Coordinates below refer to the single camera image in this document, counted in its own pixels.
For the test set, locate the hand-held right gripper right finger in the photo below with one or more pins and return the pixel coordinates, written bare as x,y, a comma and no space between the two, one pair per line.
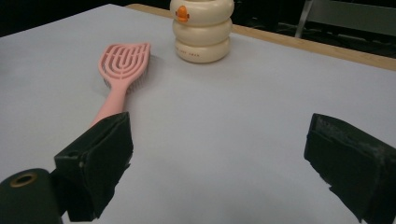
351,161

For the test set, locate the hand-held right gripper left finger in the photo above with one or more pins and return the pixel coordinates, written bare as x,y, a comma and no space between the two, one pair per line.
96,161

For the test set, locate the pink hairbrush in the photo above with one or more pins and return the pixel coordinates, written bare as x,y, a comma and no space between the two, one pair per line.
124,63

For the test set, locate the cream ringed cup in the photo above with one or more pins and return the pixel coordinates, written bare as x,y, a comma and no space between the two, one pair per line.
202,34

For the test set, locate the white paper sheet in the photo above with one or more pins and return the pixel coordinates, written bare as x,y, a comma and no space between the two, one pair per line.
218,109

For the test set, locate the grey metal stand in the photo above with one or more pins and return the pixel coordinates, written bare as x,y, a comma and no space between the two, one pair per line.
358,15

